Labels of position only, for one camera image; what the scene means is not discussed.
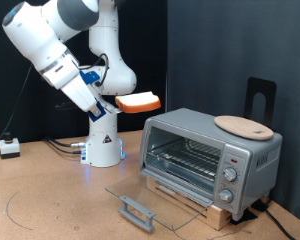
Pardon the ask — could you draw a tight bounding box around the wooden slatted base block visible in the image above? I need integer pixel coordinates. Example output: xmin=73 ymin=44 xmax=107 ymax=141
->
xmin=145 ymin=176 xmax=233 ymax=232

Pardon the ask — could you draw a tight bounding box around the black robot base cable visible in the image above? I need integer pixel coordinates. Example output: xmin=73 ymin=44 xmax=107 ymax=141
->
xmin=45 ymin=139 xmax=84 ymax=155
xmin=44 ymin=135 xmax=87 ymax=148

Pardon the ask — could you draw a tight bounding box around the black oven power cable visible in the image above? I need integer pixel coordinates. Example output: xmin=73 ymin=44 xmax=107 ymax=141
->
xmin=264 ymin=208 xmax=298 ymax=240

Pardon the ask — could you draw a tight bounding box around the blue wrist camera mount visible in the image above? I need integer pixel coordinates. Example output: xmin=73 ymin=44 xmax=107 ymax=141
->
xmin=79 ymin=69 xmax=101 ymax=86

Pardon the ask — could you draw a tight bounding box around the silver toaster oven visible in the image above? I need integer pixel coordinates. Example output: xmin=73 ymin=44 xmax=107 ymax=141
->
xmin=138 ymin=107 xmax=284 ymax=222

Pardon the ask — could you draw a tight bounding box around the black foam pad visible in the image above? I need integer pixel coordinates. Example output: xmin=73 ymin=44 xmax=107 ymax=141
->
xmin=251 ymin=199 xmax=270 ymax=213
xmin=229 ymin=208 xmax=259 ymax=226

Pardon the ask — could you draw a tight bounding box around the black metal bookend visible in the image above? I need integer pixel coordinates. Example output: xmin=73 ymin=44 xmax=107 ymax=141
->
xmin=243 ymin=77 xmax=278 ymax=129

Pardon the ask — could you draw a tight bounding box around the round wooden cutting board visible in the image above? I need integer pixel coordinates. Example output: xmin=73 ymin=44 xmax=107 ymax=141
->
xmin=213 ymin=115 xmax=275 ymax=141

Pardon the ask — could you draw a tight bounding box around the wire oven rack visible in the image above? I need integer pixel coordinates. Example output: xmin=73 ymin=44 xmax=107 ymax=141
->
xmin=148 ymin=137 xmax=223 ymax=181

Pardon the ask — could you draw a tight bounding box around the emergency stop button box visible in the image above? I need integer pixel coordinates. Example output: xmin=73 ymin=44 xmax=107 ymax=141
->
xmin=0 ymin=131 xmax=21 ymax=160

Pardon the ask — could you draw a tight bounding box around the silver oven knob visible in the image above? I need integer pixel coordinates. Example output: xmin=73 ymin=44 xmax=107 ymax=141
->
xmin=222 ymin=166 xmax=239 ymax=183
xmin=217 ymin=188 xmax=235 ymax=204

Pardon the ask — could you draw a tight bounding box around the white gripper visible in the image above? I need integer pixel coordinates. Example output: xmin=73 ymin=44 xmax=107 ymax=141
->
xmin=40 ymin=52 xmax=103 ymax=119

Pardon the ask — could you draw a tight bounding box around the long hanging black cable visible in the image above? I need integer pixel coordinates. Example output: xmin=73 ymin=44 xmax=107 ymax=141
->
xmin=0 ymin=63 xmax=34 ymax=156

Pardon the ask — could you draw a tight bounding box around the white bread slice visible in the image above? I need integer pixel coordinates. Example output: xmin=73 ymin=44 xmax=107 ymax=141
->
xmin=114 ymin=91 xmax=162 ymax=114

